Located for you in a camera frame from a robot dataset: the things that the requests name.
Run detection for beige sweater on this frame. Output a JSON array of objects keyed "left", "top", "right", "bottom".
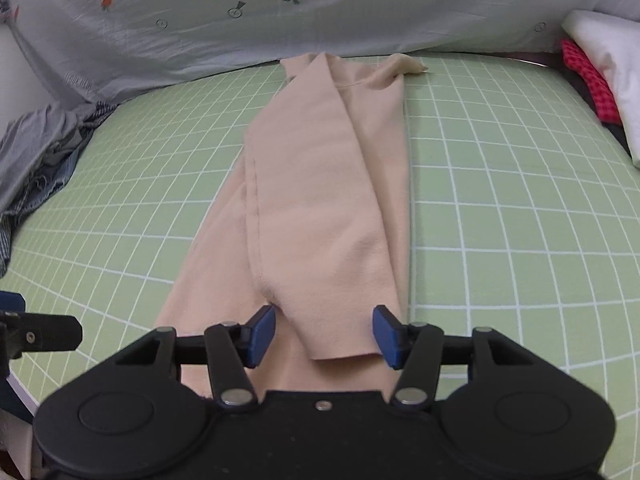
[{"left": 155, "top": 51, "right": 430, "bottom": 401}]

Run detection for red checked cloth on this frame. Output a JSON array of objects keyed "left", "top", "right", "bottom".
[{"left": 560, "top": 40, "right": 624, "bottom": 126}]

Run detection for white cloth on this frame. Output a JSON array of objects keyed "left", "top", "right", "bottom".
[{"left": 561, "top": 9, "right": 640, "bottom": 169}]

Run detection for dark cloth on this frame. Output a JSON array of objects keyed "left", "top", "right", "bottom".
[{"left": 565, "top": 65, "right": 634, "bottom": 157}]

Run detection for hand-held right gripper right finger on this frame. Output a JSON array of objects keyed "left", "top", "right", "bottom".
[{"left": 372, "top": 304, "right": 531, "bottom": 411}]

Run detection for green grid mat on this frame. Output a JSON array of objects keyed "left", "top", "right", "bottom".
[{"left": 0, "top": 52, "right": 640, "bottom": 423}]

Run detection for grey carrot print sheet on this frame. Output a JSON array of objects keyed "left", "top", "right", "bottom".
[{"left": 0, "top": 0, "right": 640, "bottom": 107}]

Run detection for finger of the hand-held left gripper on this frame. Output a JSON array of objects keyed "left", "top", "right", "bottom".
[{"left": 0, "top": 292, "right": 84, "bottom": 361}]

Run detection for grey blue striped cloth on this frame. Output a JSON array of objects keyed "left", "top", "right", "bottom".
[{"left": 0, "top": 101, "right": 121, "bottom": 277}]

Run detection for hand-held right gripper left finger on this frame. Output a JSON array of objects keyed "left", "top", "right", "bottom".
[{"left": 115, "top": 305, "right": 259, "bottom": 412}]

